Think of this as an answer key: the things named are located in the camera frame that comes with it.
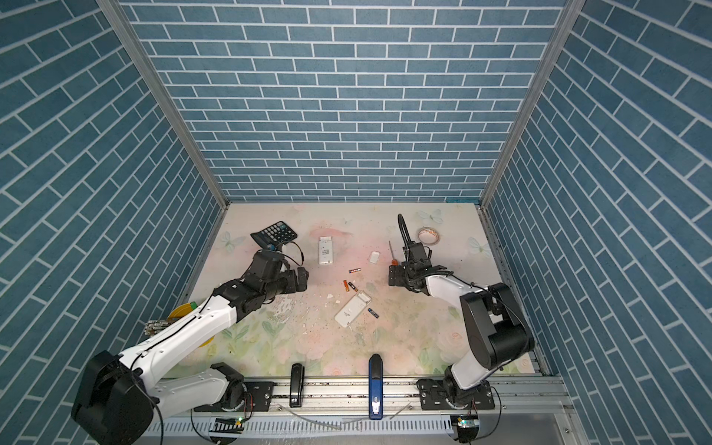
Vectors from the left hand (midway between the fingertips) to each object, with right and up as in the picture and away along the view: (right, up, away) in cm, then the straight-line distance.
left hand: (297, 274), depth 84 cm
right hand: (+32, -1, +11) cm, 34 cm away
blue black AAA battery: (+23, -13, +5) cm, 27 cm away
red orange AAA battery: (+14, -5, +12) cm, 19 cm away
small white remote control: (+17, -12, +5) cm, 21 cm away
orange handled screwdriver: (+31, +2, +17) cm, 36 cm away
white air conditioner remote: (+5, +6, +20) cm, 21 cm away
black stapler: (+3, -27, -12) cm, 30 cm away
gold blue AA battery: (+17, -1, +15) cm, 22 cm away
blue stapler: (+24, -27, -11) cm, 38 cm away
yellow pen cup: (-32, -10, -4) cm, 34 cm away
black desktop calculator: (-15, +12, +24) cm, 30 cm away
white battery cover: (+24, +4, +20) cm, 32 cm away
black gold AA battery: (+16, -6, +11) cm, 21 cm away
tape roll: (+46, +11, +26) cm, 54 cm away
